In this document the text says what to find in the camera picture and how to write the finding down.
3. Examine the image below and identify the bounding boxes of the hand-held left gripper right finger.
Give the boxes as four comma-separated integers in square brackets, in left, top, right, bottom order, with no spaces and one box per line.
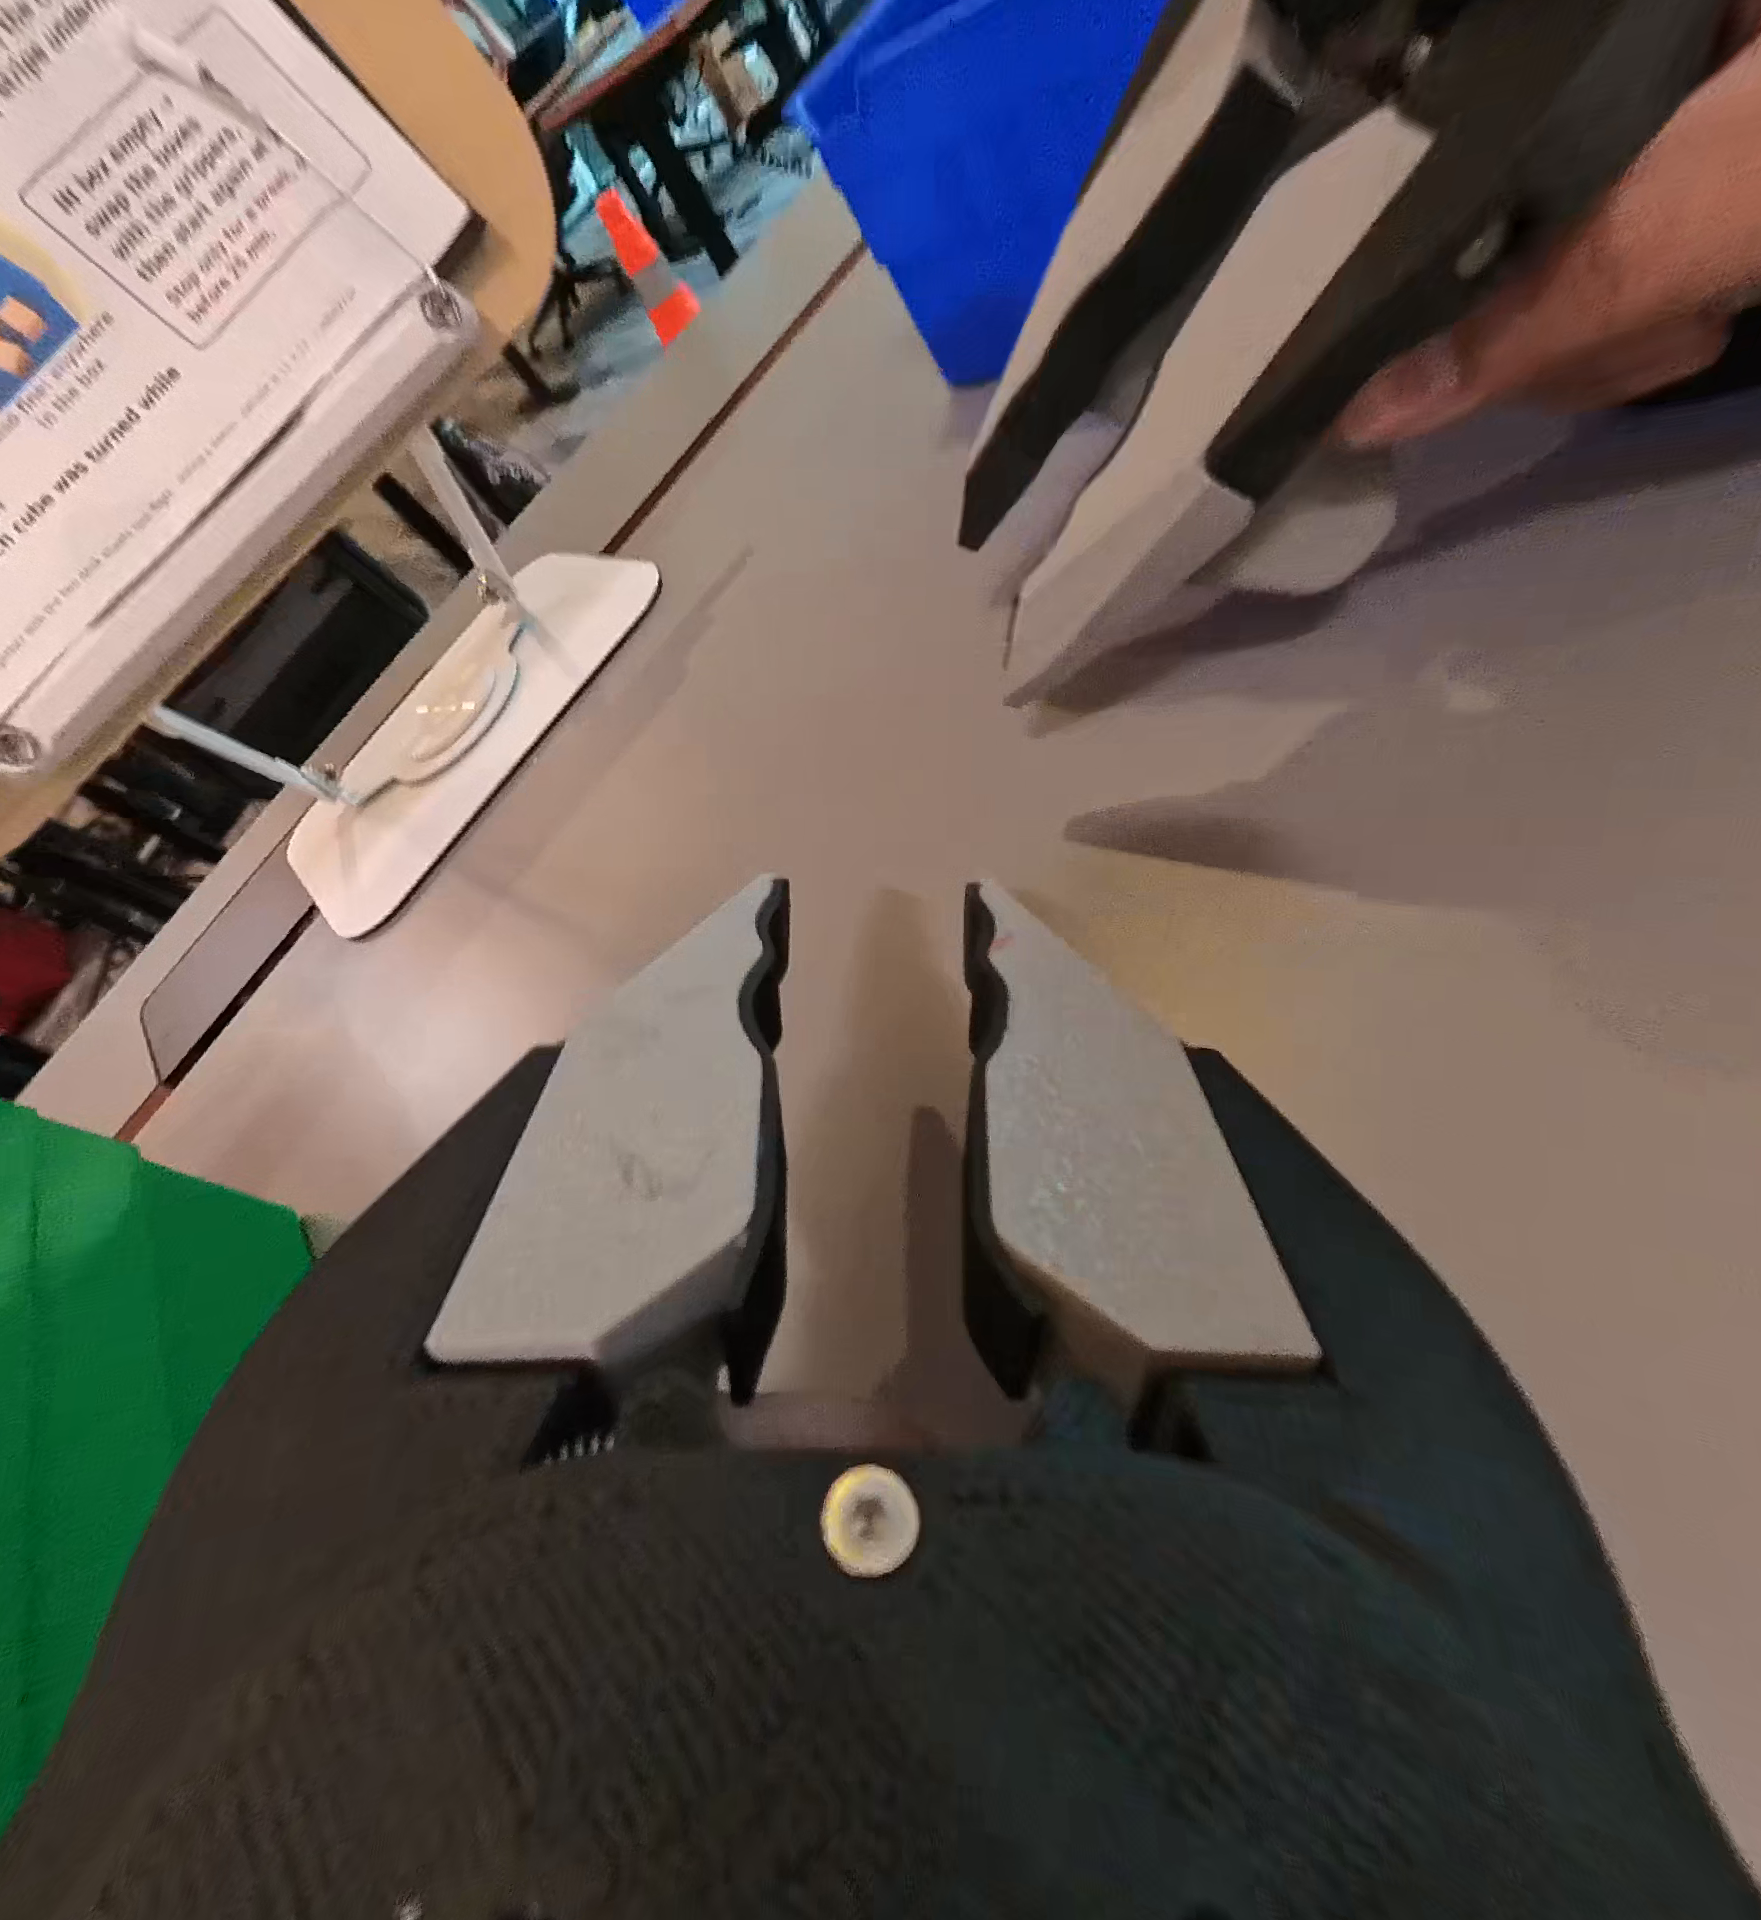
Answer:
[958,882,1326,1403]

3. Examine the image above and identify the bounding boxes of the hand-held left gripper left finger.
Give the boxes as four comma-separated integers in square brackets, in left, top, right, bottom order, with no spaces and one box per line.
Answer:
[423,876,793,1407]

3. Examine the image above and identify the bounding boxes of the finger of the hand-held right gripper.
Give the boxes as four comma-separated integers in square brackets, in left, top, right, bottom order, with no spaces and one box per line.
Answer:
[1003,107,1437,707]
[958,0,1305,551]

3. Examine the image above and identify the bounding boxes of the blue plastic bin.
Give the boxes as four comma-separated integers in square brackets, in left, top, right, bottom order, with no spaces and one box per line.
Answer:
[787,0,1174,390]

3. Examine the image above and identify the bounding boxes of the green plastic bin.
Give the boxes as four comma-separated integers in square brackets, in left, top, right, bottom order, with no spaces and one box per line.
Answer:
[0,1055,315,1920]

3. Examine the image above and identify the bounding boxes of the person's right hand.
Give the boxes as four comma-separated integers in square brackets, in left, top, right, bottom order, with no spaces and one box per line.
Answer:
[1336,0,1761,451]

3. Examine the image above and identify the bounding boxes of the orange traffic cone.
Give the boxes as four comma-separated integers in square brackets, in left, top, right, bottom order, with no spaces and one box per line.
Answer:
[595,185,704,350]

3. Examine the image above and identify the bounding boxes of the brown office desk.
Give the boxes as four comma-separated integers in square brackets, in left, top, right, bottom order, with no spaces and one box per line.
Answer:
[527,0,855,280]

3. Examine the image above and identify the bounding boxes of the instruction sheet on stand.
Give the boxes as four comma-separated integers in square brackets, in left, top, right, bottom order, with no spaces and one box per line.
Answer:
[0,0,664,942]

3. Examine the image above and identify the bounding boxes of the printed instruction sheet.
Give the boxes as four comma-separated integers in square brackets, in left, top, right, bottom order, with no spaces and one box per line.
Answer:
[0,0,472,807]

